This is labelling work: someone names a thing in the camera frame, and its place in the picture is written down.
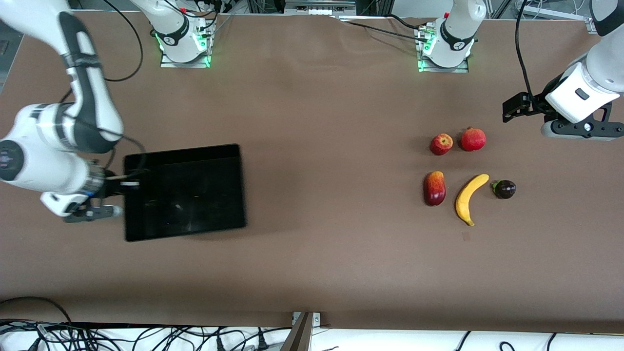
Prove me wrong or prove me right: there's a black cable on table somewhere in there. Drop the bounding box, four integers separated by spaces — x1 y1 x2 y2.
341 19 425 40

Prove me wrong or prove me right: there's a red yellow apple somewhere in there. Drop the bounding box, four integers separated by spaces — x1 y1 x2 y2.
429 133 454 156

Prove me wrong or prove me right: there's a dark stand pole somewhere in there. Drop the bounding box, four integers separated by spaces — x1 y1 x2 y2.
280 312 312 351

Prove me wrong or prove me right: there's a silver edge bracket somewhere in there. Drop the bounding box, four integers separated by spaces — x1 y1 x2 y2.
292 312 321 328

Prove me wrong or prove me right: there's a red pomegranate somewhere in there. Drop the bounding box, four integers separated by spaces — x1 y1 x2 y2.
460 126 487 151

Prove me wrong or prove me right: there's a black right arm loop cable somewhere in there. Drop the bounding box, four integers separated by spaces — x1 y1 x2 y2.
100 0 144 82

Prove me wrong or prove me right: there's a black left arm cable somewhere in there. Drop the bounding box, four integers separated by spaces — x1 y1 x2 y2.
515 0 534 98

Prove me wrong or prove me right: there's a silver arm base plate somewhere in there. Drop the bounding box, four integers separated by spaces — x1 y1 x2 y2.
416 22 471 74
160 19 212 68

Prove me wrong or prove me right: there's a black plastic box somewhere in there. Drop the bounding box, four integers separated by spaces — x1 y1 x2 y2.
123 143 247 243

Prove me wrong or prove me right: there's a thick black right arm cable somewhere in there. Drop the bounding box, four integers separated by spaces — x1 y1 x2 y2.
117 134 148 180

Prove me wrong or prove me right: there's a grey power strip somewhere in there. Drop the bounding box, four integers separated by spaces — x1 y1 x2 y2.
284 0 357 14

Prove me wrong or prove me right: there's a dark purple mangosteen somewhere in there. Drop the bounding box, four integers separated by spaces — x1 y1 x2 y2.
490 179 517 200

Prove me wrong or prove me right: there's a red yellow mango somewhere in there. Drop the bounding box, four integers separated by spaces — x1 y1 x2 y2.
423 171 447 207

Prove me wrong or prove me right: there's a brown table cover sheet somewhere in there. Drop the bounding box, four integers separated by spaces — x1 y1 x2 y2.
0 10 624 334

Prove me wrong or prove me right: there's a yellow banana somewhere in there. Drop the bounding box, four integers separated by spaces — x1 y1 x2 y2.
455 174 490 227

